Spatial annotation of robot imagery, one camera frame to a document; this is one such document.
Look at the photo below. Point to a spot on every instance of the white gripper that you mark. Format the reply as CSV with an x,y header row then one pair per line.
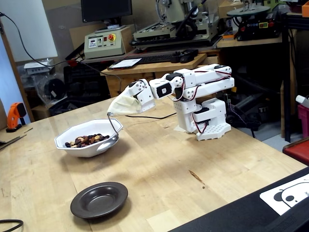
x,y
145,96

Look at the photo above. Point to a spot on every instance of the metal spoon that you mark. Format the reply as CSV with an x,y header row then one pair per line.
x,y
108,145

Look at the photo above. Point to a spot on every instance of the white octagonal bowl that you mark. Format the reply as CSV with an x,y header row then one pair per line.
x,y
79,151

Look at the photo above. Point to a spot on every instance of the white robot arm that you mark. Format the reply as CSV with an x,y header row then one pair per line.
x,y
207,79

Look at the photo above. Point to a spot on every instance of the brown plate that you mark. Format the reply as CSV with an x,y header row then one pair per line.
x,y
99,200

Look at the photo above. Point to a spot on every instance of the beige masking tape wrap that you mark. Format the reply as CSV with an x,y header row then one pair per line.
x,y
123,106

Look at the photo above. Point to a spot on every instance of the white paper sheet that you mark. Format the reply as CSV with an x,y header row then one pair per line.
x,y
125,63

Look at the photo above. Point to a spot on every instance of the black keyboard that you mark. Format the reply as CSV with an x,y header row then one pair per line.
x,y
154,59

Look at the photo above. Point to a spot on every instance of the wooden workbench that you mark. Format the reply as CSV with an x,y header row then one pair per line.
x,y
169,65

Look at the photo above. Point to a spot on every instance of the beige control box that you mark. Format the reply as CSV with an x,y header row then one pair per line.
x,y
103,48

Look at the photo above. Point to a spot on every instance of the black storage crate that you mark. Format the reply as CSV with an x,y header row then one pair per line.
x,y
82,79

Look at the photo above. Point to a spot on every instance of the mixed nuts and raisins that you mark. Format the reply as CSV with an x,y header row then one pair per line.
x,y
84,140

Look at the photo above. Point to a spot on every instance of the beige milling machine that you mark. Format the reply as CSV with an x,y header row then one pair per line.
x,y
173,14

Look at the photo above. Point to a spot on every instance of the black computer monitor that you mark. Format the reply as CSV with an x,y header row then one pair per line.
x,y
106,9

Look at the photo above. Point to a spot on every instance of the clear plastic bag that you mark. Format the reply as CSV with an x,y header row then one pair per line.
x,y
51,88

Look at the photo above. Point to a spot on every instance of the white flat device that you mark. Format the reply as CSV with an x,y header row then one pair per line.
x,y
36,68

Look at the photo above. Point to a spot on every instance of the brown cardboard box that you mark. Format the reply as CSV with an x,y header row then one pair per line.
x,y
227,9

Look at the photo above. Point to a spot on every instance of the wooden shelf board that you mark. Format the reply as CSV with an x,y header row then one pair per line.
x,y
248,42

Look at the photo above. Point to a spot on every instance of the white board panel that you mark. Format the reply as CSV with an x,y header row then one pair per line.
x,y
29,29

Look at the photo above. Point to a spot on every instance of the orange and black tool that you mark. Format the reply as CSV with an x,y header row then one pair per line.
x,y
14,116

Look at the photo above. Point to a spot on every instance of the black scroll saw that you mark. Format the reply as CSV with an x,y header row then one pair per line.
x,y
256,26

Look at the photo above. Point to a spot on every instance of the cardboard scraps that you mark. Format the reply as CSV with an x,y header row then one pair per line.
x,y
9,140

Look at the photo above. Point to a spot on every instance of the white plastic object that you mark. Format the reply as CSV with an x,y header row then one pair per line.
x,y
303,100

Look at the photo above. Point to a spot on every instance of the large black box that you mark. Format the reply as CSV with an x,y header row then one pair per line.
x,y
241,217

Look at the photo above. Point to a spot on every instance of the pink box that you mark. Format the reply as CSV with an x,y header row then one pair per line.
x,y
304,120

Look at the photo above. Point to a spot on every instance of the white panda sticker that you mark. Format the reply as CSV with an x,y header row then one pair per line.
x,y
270,194

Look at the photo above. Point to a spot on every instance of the red wooden chair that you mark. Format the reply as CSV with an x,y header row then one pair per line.
x,y
298,151

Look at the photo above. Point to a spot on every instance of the orange box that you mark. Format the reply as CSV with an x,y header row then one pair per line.
x,y
305,8

